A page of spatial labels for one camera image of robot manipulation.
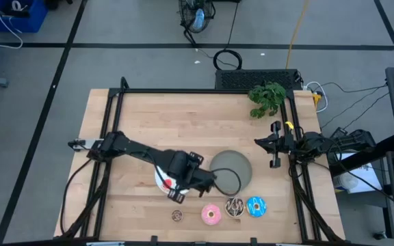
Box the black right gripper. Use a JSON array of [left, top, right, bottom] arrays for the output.
[[254, 120, 298, 169]]

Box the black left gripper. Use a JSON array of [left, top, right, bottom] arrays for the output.
[[168, 152, 218, 204]]

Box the large pink donut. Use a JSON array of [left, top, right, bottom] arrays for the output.
[[201, 204, 222, 226]]

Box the large chocolate donut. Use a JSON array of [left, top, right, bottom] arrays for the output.
[[224, 196, 246, 218]]

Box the large blue donut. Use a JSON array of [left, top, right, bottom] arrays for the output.
[[246, 196, 267, 218]]

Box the grey round plate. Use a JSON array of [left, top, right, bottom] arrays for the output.
[[209, 150, 253, 195]]

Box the green leafy plant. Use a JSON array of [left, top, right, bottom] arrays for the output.
[[248, 81, 287, 120]]

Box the white round plate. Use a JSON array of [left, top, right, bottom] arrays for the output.
[[154, 163, 191, 196]]

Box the black perforated computer case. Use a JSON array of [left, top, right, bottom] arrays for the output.
[[215, 69, 303, 91]]

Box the white paper sheet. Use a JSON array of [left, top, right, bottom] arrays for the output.
[[333, 152, 383, 195]]

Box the black floor fan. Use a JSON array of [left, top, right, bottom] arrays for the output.
[[178, 0, 216, 45]]

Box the large blue plastic bin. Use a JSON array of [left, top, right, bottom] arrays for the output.
[[0, 0, 49, 33]]

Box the looped white power cable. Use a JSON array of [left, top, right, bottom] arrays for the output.
[[305, 81, 329, 113]]

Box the coiled black cable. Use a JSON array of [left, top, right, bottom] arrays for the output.
[[212, 49, 244, 71]]

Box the black aluminium table frame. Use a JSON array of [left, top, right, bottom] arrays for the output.
[[55, 77, 347, 244]]

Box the yellow floor cable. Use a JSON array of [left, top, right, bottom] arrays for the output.
[[285, 0, 311, 69]]

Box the long white floor cable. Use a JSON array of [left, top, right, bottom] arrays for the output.
[[0, 0, 24, 49]]

